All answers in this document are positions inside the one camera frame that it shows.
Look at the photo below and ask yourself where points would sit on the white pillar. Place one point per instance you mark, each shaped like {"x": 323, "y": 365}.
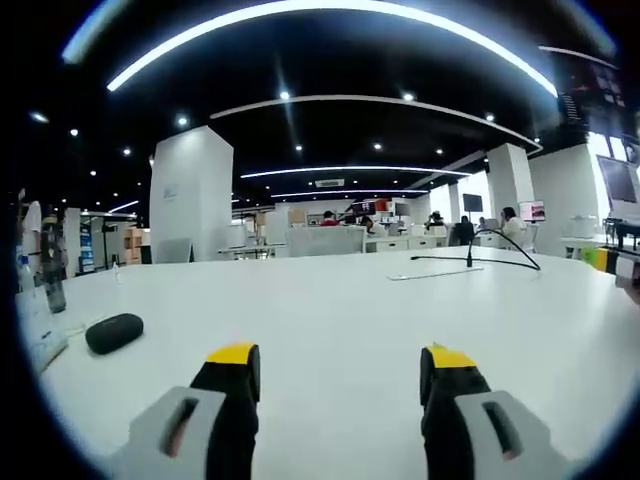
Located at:
{"x": 510, "y": 180}
{"x": 190, "y": 195}

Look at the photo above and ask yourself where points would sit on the clear plastic bottle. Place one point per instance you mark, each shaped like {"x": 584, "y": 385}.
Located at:
{"x": 27, "y": 295}

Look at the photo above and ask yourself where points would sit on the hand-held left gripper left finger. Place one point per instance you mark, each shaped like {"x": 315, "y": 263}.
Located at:
{"x": 220, "y": 400}

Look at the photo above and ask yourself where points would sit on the silver computer monitor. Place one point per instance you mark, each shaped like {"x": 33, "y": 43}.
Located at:
{"x": 620, "y": 180}

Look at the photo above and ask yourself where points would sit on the white mesh partition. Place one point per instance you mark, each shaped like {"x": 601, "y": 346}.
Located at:
{"x": 325, "y": 241}

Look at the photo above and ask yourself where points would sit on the white power strip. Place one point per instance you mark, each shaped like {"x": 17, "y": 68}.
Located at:
{"x": 47, "y": 347}

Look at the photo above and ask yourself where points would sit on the white desk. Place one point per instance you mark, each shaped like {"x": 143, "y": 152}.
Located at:
{"x": 320, "y": 310}

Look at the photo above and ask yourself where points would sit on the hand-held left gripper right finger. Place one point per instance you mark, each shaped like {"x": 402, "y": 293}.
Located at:
{"x": 460, "y": 400}

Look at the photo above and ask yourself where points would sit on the black oval case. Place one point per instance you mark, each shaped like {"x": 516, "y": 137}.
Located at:
{"x": 114, "y": 333}

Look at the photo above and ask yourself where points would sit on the wall display screen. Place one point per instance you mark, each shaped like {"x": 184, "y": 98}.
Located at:
{"x": 531, "y": 211}

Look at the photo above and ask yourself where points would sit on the dark water bottle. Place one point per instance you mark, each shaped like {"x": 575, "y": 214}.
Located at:
{"x": 54, "y": 270}

